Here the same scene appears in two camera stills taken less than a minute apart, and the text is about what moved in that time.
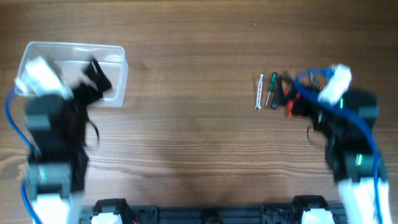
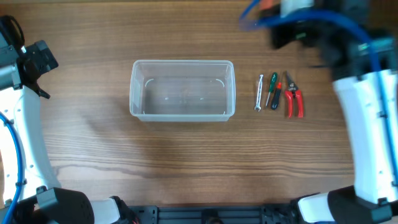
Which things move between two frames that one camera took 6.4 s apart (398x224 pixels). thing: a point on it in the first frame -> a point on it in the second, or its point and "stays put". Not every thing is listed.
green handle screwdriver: [273, 84] stays put
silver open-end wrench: [258, 106] stays put
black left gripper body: [84, 96] -> [43, 59]
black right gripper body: [305, 109] -> [305, 32]
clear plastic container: [73, 58] -> [182, 90]
